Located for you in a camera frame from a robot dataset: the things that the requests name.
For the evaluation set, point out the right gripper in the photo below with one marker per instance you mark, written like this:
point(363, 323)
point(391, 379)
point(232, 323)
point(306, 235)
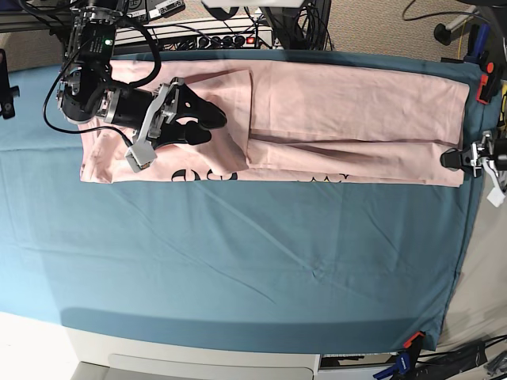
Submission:
point(155, 117)

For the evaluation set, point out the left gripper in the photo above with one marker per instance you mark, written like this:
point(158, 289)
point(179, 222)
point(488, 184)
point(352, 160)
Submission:
point(486, 155)

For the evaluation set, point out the pink T-shirt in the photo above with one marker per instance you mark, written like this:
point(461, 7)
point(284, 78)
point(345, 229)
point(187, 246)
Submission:
point(302, 122)

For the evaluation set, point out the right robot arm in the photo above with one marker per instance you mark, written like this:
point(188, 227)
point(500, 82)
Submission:
point(86, 89)

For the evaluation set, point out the orange black clamp right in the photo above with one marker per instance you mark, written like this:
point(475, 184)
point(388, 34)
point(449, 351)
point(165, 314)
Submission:
point(489, 83)

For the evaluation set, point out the white power strip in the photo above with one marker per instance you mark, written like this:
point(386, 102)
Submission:
point(249, 41)

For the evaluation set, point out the blue clamp top right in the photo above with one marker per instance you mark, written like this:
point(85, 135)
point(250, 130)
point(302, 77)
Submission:
point(476, 48)

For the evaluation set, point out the black chair caster wheel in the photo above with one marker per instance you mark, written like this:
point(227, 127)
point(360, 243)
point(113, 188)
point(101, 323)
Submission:
point(442, 34)

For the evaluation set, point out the teal table cloth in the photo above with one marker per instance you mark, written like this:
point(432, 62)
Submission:
point(288, 267)

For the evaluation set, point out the blue black clamp bottom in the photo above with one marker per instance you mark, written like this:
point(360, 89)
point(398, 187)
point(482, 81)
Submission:
point(405, 360)

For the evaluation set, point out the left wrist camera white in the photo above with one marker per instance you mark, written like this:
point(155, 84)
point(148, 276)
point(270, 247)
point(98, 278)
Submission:
point(496, 197)

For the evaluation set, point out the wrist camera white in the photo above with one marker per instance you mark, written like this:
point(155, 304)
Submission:
point(496, 197)
point(140, 156)

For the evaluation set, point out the yellow handled pliers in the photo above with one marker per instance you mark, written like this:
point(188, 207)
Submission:
point(502, 118)

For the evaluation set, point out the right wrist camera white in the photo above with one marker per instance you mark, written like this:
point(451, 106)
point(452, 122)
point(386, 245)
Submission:
point(140, 156)

